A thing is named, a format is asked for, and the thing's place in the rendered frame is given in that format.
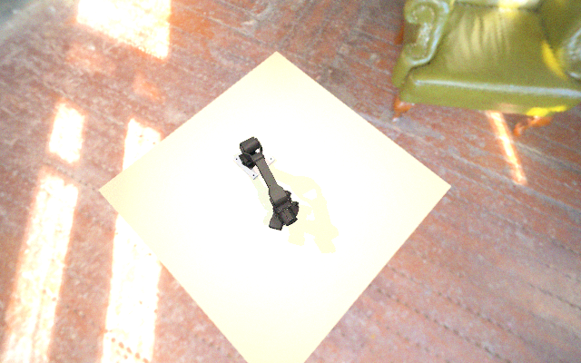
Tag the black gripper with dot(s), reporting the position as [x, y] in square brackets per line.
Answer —
[276, 221]

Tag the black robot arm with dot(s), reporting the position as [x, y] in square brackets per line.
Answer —
[278, 196]

